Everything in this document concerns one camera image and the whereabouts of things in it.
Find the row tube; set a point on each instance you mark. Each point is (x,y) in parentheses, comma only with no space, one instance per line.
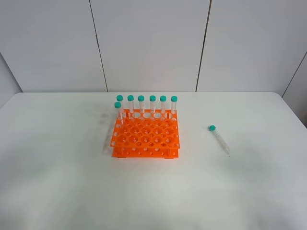
(162,104)
(131,103)
(152,103)
(173,104)
(120,101)
(141,104)

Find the test tube with teal cap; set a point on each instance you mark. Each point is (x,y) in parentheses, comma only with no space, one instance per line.
(220,140)

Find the front-left racked test tube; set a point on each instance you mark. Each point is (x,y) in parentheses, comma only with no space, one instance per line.
(120,115)

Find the orange test tube rack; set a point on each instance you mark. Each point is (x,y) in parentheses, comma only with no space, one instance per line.
(146,135)

